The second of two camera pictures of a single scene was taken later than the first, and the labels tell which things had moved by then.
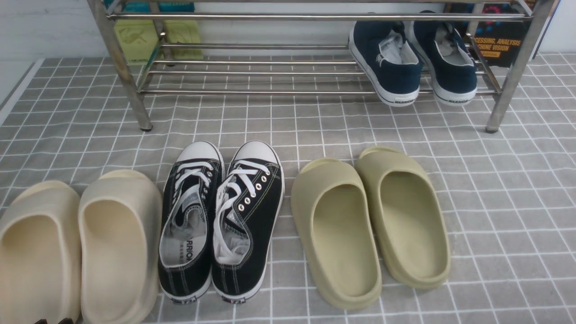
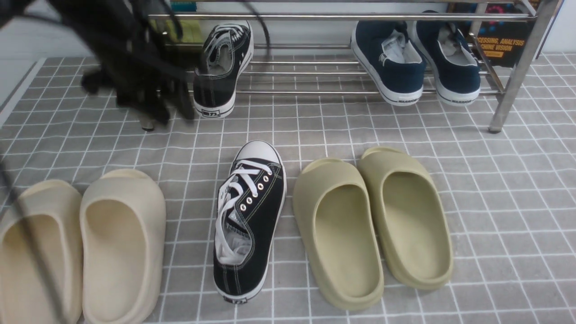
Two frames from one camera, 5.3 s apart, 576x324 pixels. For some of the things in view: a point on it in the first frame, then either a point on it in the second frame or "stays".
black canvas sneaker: [190, 217] → [227, 48]
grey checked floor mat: [507, 162] stays
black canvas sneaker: [248, 199] stays
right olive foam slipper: [409, 221] stays
